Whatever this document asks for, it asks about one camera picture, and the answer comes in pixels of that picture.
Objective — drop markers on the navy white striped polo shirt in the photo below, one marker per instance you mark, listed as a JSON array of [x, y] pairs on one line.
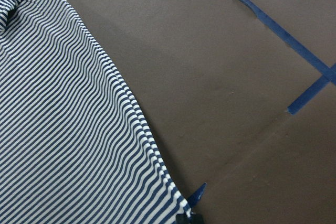
[[75, 145]]

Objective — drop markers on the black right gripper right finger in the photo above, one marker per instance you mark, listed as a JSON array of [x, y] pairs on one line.
[[197, 218]]

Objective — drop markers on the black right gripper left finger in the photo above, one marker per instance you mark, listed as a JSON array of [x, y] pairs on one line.
[[182, 219]]

